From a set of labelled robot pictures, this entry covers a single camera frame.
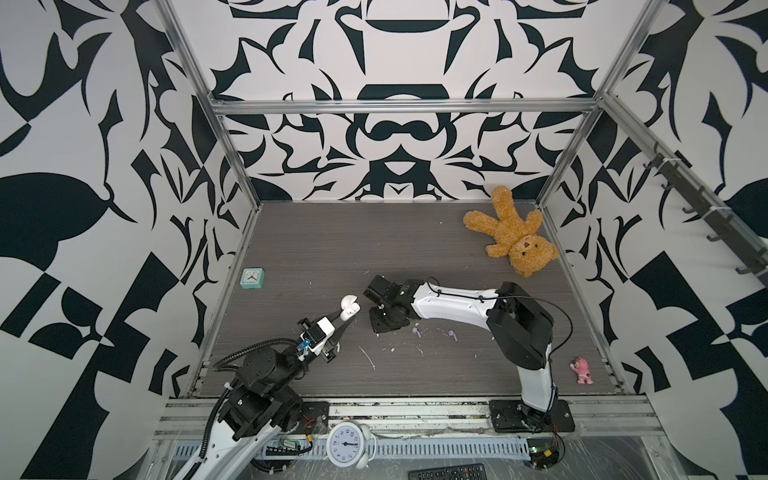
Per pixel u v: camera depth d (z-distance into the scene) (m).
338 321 0.63
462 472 0.67
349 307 0.63
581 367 0.80
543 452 0.71
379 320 0.78
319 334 0.53
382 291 0.70
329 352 0.59
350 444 0.69
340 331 0.61
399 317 0.65
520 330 0.49
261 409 0.54
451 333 0.87
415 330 0.88
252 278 0.96
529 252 0.96
